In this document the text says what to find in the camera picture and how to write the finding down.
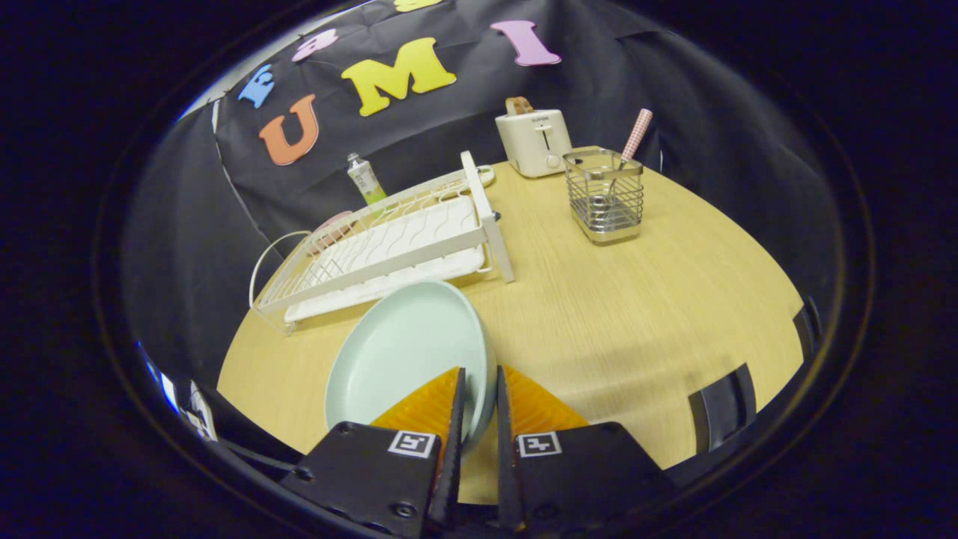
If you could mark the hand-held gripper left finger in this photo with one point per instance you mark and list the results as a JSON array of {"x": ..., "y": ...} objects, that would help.
[{"x": 447, "y": 449}]

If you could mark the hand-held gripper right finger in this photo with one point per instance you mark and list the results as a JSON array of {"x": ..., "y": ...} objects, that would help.
[{"x": 507, "y": 449}]

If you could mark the light green plate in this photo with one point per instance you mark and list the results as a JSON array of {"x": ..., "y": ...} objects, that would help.
[{"x": 404, "y": 352}]

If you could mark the white dish rack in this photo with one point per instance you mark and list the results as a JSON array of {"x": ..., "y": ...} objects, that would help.
[{"x": 404, "y": 241}]

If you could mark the pink plate with food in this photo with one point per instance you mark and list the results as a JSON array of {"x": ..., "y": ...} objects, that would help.
[{"x": 333, "y": 221}]

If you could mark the small white dish with food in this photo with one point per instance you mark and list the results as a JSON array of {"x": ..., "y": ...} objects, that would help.
[{"x": 487, "y": 176}]

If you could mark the green dish soap bottle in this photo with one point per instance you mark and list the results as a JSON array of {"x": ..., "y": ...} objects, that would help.
[{"x": 364, "y": 180}]

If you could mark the black chair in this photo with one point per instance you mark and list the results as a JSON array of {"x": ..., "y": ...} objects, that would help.
[
  {"x": 807, "y": 329},
  {"x": 722, "y": 408}
]

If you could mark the white object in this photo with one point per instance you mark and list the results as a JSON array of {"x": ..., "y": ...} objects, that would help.
[{"x": 202, "y": 412}]

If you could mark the blue lit screen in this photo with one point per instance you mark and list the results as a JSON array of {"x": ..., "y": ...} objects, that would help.
[{"x": 161, "y": 385}]

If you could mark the white toaster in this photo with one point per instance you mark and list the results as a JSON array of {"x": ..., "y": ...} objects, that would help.
[{"x": 533, "y": 144}]

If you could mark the brown bread slice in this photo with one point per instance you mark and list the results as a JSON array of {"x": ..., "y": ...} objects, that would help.
[{"x": 519, "y": 105}]

